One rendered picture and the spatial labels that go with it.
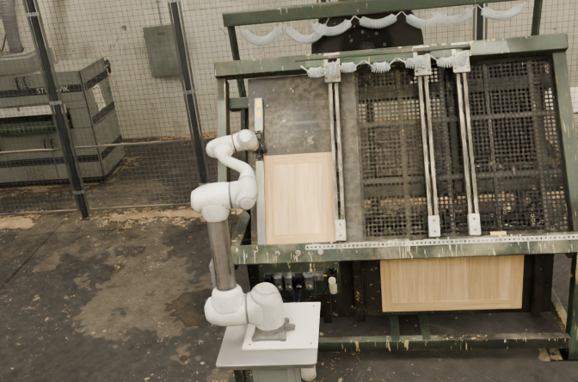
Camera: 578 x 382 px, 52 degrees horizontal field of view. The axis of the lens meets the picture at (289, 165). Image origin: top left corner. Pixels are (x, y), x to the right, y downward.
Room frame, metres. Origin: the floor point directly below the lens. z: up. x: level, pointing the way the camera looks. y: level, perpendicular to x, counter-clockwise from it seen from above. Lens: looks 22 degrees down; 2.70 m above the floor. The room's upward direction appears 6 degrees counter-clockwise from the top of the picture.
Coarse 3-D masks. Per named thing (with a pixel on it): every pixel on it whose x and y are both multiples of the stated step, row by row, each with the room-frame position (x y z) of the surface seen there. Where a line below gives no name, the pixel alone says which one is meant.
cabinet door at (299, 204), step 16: (272, 160) 3.54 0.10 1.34; (288, 160) 3.52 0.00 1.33; (304, 160) 3.50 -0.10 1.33; (320, 160) 3.49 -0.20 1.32; (272, 176) 3.48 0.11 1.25; (288, 176) 3.47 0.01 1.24; (304, 176) 3.45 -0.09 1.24; (320, 176) 3.43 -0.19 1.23; (272, 192) 3.43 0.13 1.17; (288, 192) 3.42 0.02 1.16; (304, 192) 3.40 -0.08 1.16; (320, 192) 3.38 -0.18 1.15; (272, 208) 3.38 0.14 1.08; (288, 208) 3.36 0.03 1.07; (304, 208) 3.34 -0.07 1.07; (320, 208) 3.33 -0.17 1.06; (272, 224) 3.32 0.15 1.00; (288, 224) 3.31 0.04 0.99; (304, 224) 3.29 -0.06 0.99; (320, 224) 3.28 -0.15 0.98; (272, 240) 3.27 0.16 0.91; (288, 240) 3.25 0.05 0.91; (304, 240) 3.24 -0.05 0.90; (320, 240) 3.22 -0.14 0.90
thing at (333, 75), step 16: (336, 64) 3.71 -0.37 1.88; (336, 80) 3.65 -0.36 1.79; (336, 96) 3.63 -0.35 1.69; (336, 112) 3.58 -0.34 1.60; (336, 128) 3.56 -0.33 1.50; (336, 144) 3.48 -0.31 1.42; (336, 160) 3.45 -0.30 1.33; (336, 176) 3.37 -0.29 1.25; (336, 192) 3.31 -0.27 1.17; (336, 208) 3.26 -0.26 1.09; (336, 224) 3.21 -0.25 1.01; (336, 240) 3.16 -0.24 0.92
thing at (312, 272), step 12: (264, 264) 3.18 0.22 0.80; (276, 264) 3.16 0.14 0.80; (288, 264) 3.15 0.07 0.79; (300, 264) 3.14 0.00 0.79; (312, 264) 3.13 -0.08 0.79; (324, 264) 3.12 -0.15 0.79; (336, 264) 3.11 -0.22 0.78; (264, 276) 3.10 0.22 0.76; (276, 276) 3.08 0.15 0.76; (288, 276) 3.07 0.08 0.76; (300, 276) 3.05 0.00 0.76; (312, 276) 3.08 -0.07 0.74; (336, 276) 3.05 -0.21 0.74; (288, 288) 3.05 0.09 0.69; (300, 288) 3.04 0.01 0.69; (312, 288) 3.03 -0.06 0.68; (324, 288) 3.12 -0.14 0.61; (336, 288) 3.07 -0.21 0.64; (312, 300) 3.03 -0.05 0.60
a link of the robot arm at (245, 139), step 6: (240, 132) 3.12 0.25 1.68; (246, 132) 3.12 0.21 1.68; (252, 132) 3.14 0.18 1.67; (234, 138) 3.16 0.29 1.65; (240, 138) 3.11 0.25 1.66; (246, 138) 3.10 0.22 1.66; (252, 138) 3.11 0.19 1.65; (234, 144) 3.14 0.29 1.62; (240, 144) 3.11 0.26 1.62; (246, 144) 3.10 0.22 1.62; (252, 144) 3.13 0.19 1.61; (240, 150) 3.15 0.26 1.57; (246, 150) 3.17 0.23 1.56
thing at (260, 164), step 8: (256, 120) 3.68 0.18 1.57; (256, 128) 3.65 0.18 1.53; (256, 168) 3.51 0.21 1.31; (256, 176) 3.48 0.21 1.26; (264, 176) 3.49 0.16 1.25; (264, 184) 3.46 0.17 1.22; (264, 192) 3.42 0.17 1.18; (264, 200) 3.39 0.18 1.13; (264, 208) 3.36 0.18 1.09; (264, 216) 3.34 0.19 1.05; (264, 224) 3.31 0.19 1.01; (264, 232) 3.28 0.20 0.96; (264, 240) 3.26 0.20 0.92
